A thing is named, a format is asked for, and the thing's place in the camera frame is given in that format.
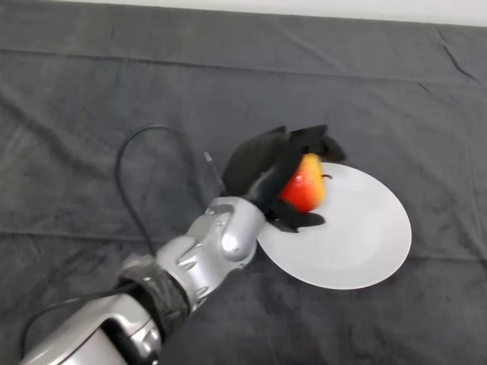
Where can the red yellow apple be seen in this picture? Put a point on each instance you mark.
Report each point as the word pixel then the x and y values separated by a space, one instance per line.
pixel 306 190

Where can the white round plate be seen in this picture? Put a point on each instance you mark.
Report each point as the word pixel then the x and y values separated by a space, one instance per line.
pixel 354 247

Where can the dark grey cloth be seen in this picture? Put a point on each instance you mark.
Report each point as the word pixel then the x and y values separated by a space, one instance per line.
pixel 380 95

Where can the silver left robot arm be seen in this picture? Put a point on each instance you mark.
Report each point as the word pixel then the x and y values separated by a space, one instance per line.
pixel 152 289

